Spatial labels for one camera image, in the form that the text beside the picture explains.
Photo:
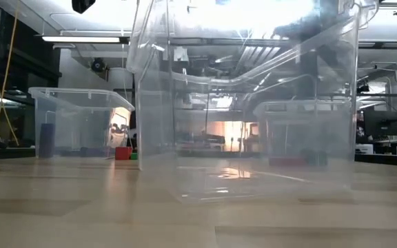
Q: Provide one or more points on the clear plastic bin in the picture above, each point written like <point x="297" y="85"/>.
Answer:
<point x="81" y="113"/>
<point x="157" y="120"/>
<point x="305" y="117"/>

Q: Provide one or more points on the black overhead camera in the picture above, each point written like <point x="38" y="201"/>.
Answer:
<point x="82" y="5"/>

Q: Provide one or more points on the red arch block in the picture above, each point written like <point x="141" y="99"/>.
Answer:
<point x="123" y="153"/>

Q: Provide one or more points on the fluorescent ceiling light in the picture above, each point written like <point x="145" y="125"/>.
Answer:
<point x="81" y="39"/>

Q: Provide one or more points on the round black fixture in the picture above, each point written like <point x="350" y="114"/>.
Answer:
<point x="98" y="64"/>

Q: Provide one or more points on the green rectangular block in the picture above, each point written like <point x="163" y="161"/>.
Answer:
<point x="134" y="156"/>

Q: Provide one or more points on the dark computer monitor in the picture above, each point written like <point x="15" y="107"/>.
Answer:
<point x="381" y="122"/>

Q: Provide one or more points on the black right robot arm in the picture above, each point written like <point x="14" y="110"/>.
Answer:
<point x="336" y="58"/>

